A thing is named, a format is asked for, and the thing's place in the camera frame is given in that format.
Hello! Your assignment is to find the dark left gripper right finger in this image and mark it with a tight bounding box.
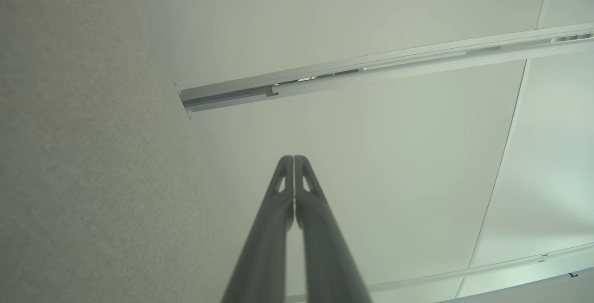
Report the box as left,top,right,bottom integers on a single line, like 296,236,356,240
295,156,373,303

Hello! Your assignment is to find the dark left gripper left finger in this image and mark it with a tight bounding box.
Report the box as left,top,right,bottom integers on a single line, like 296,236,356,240
222,155,295,303

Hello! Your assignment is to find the grey metal post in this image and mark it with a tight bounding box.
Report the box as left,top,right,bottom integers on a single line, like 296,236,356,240
174,22,594,119

